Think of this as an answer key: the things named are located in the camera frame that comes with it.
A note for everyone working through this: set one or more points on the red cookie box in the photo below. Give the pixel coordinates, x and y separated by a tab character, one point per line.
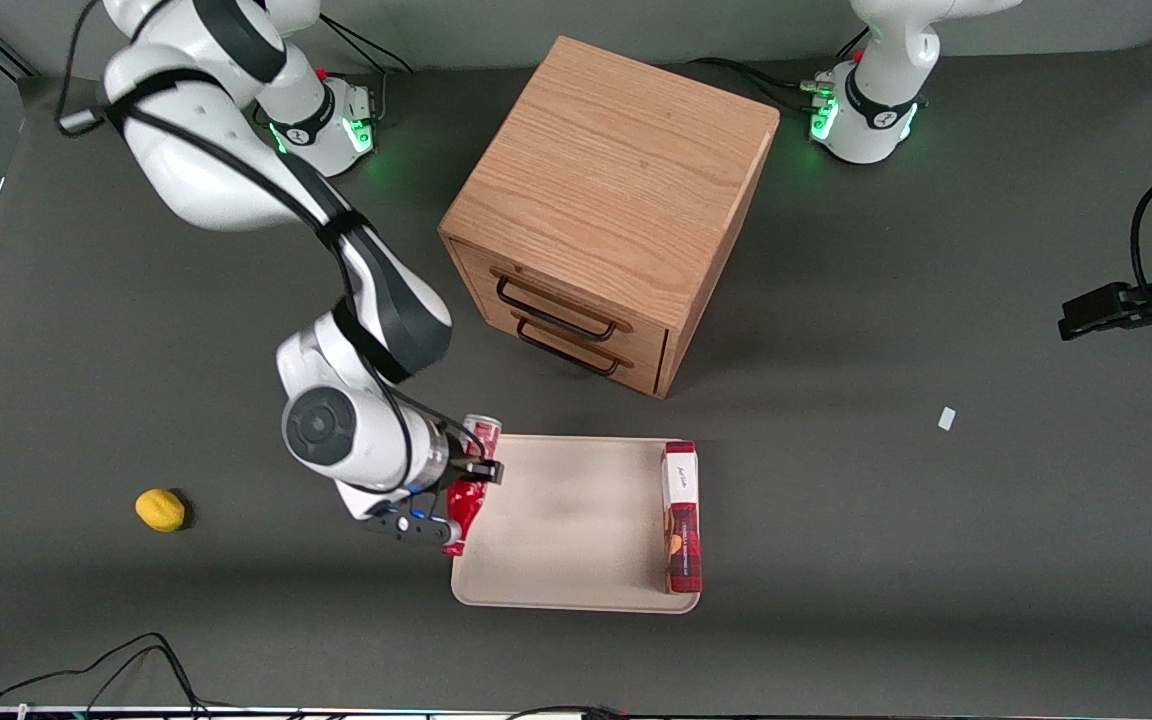
683	520

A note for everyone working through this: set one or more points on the red coke bottle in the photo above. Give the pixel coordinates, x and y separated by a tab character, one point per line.
466	503

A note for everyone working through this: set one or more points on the yellow lemon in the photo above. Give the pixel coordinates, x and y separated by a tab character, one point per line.
159	509

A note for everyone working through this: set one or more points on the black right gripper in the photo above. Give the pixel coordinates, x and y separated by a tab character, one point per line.
455	454

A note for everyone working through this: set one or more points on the beige plastic tray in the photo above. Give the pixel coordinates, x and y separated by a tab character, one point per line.
566	530

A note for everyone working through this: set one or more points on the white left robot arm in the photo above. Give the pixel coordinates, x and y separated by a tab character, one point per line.
876	110

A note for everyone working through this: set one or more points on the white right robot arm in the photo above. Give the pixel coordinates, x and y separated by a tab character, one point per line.
216	150

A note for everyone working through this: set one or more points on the wooden drawer cabinet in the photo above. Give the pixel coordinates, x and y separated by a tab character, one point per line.
626	170

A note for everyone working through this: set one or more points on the small white paper tag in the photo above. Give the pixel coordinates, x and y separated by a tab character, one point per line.
946	418

